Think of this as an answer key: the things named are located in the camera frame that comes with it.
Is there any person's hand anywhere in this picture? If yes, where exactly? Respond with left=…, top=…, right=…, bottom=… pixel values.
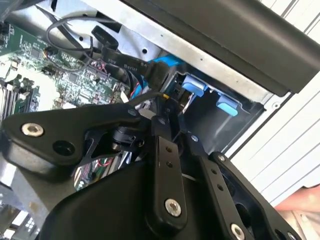
left=273, top=184, right=320, bottom=240

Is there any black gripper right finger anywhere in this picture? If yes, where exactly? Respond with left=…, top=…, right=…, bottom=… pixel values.
left=168, top=104, right=303, bottom=240

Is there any black SATA wire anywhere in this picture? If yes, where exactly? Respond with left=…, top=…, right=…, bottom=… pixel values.
left=91, top=24, right=169, bottom=90

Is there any black disk power wire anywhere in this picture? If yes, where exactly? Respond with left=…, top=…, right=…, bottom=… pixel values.
left=127, top=91, right=173, bottom=108

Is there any hard disk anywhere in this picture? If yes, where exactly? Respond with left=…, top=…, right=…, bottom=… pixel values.
left=146, top=56, right=187, bottom=101

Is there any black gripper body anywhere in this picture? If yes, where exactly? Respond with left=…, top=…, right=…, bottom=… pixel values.
left=41, top=159, right=271, bottom=240

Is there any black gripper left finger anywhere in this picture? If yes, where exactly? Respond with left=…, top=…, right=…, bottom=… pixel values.
left=1, top=98, right=189, bottom=233

